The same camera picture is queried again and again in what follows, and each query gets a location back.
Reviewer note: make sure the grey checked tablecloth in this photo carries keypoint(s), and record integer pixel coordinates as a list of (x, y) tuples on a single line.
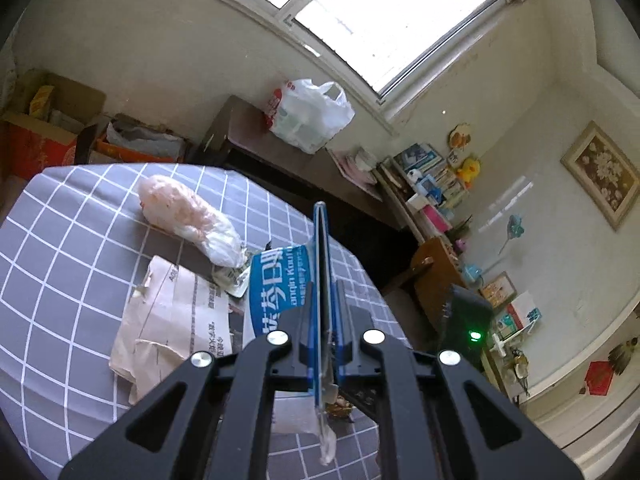
[(98, 304)]

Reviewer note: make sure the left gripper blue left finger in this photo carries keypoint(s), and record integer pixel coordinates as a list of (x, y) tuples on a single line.
[(316, 315)]

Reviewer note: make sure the framed flower picture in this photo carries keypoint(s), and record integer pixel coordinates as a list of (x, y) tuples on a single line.
[(604, 172)]

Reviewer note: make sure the red cardboard box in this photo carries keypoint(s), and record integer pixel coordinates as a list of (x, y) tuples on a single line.
[(35, 145)]

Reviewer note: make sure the pink white plastic bag bundle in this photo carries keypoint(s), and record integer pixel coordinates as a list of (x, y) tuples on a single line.
[(173, 207)]

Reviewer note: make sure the beige paper bag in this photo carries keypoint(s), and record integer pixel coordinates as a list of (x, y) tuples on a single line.
[(171, 315)]

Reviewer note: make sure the dark wooden side table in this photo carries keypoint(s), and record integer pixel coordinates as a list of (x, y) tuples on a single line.
[(239, 139)]

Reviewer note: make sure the round wall decoration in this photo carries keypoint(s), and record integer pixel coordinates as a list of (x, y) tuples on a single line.
[(459, 137)]

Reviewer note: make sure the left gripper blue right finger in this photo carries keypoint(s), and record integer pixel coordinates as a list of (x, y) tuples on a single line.
[(337, 326)]

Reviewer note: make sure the wooden chair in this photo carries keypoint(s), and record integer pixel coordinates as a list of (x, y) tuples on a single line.
[(432, 270)]

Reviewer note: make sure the window with white frame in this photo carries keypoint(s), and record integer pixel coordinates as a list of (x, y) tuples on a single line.
[(380, 48)]

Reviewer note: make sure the orange brown cardboard box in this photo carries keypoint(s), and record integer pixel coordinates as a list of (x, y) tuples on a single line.
[(122, 138)]

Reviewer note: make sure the yellow duck toy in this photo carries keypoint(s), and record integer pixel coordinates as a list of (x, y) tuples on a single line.
[(469, 171)]

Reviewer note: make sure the wooden bookshelf with items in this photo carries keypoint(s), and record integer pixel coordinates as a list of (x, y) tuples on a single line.
[(422, 188)]

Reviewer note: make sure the yellow small box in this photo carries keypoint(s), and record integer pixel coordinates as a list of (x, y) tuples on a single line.
[(40, 105)]

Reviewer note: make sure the blue white snack bag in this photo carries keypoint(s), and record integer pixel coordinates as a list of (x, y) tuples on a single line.
[(278, 300)]

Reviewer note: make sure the red wall ornament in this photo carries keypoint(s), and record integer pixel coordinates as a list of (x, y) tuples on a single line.
[(598, 379)]

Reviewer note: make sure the white plastic shopping bag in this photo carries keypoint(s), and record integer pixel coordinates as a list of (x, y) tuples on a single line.
[(307, 116)]

